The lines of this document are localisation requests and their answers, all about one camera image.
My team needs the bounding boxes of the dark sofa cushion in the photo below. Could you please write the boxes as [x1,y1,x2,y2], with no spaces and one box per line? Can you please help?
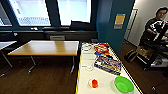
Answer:
[69,20,98,32]

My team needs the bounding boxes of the white framed doorway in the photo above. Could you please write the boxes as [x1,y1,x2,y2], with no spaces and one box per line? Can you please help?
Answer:
[124,8,139,42]

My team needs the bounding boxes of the tan black backpack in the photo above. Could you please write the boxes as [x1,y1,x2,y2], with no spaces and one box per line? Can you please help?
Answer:
[124,48,140,64]

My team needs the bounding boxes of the small white puck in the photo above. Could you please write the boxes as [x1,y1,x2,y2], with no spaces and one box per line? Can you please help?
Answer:
[84,65,95,73]

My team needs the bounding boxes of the grey bench panel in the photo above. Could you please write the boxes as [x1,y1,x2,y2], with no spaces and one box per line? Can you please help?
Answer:
[49,34,66,42]

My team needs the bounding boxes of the person in dark shirt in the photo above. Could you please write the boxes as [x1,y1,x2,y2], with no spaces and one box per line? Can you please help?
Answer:
[139,7,168,48]

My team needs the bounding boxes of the yellow wall sign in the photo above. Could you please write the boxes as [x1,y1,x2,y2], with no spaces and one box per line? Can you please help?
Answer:
[113,13,127,30]

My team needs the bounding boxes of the long wooden table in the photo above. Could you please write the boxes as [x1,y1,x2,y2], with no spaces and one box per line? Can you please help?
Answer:
[6,39,81,75]

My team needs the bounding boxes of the small orange ball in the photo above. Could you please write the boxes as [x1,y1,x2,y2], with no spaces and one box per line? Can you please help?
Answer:
[90,78,100,89]

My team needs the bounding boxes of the small white sill item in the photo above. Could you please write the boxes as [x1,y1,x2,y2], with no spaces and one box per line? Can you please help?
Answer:
[30,27,40,32]

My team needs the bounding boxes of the green bowl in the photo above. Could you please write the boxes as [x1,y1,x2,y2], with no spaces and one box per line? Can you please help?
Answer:
[113,75,136,94]

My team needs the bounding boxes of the bright window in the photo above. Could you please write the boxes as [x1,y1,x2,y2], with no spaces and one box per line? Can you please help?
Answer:
[56,0,92,27]
[0,2,12,27]
[8,0,52,27]

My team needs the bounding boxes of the dark window bench sofa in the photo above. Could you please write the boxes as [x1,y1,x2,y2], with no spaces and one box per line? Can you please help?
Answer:
[0,20,99,44]

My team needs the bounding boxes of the colourful snack packets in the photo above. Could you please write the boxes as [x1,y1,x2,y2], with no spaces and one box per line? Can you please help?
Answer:
[92,42,112,57]

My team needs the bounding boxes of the clear glass bowl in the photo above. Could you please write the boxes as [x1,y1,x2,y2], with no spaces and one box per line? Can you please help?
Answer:
[81,42,94,53]

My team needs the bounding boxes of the yellow air hockey table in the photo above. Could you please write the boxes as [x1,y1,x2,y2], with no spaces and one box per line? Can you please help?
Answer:
[75,41,143,94]

